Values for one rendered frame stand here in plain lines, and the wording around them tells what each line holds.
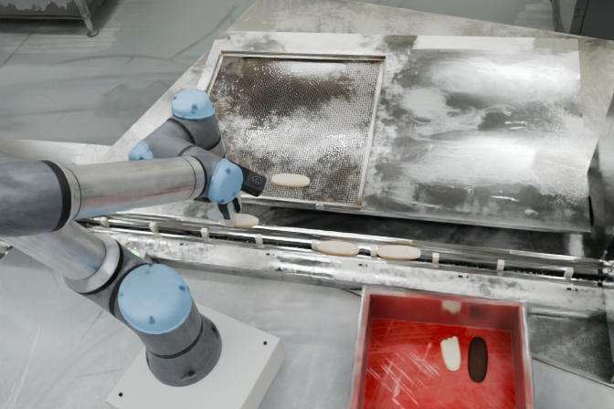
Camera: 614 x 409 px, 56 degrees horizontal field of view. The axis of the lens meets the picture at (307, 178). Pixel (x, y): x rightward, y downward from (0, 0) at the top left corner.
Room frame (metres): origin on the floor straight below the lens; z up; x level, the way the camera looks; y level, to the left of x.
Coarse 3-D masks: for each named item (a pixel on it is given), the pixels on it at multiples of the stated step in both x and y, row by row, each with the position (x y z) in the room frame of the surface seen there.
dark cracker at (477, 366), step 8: (472, 344) 0.54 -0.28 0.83; (480, 344) 0.54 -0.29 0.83; (472, 352) 0.52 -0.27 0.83; (480, 352) 0.52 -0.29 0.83; (472, 360) 0.51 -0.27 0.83; (480, 360) 0.50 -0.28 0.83; (472, 368) 0.49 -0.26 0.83; (480, 368) 0.49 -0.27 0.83; (472, 376) 0.47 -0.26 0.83; (480, 376) 0.47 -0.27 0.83
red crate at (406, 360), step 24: (384, 336) 0.59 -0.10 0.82; (408, 336) 0.58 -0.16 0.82; (432, 336) 0.58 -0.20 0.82; (456, 336) 0.57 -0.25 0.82; (480, 336) 0.56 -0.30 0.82; (504, 336) 0.55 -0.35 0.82; (384, 360) 0.54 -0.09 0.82; (408, 360) 0.53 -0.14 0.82; (432, 360) 0.52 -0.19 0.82; (504, 360) 0.50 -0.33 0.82; (384, 384) 0.49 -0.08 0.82; (408, 384) 0.48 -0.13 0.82; (432, 384) 0.47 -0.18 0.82; (456, 384) 0.47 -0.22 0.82; (480, 384) 0.46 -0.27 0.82; (504, 384) 0.45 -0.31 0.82; (384, 408) 0.44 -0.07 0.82; (408, 408) 0.44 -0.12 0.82; (432, 408) 0.43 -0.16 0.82; (456, 408) 0.42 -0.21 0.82; (480, 408) 0.41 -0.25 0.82; (504, 408) 0.41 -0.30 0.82
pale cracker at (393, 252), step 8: (384, 248) 0.79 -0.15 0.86; (392, 248) 0.79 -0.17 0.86; (400, 248) 0.78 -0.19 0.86; (408, 248) 0.78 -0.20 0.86; (416, 248) 0.78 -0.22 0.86; (384, 256) 0.77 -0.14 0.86; (392, 256) 0.77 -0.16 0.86; (400, 256) 0.76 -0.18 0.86; (408, 256) 0.76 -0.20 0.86; (416, 256) 0.76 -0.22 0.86
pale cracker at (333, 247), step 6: (318, 246) 0.83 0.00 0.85; (324, 246) 0.83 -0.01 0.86; (330, 246) 0.82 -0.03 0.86; (336, 246) 0.82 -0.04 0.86; (342, 246) 0.82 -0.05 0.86; (348, 246) 0.81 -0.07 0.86; (354, 246) 0.81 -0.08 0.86; (324, 252) 0.81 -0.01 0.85; (330, 252) 0.81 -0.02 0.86; (336, 252) 0.81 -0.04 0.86; (342, 252) 0.80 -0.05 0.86; (348, 252) 0.80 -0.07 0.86; (354, 252) 0.80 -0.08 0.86
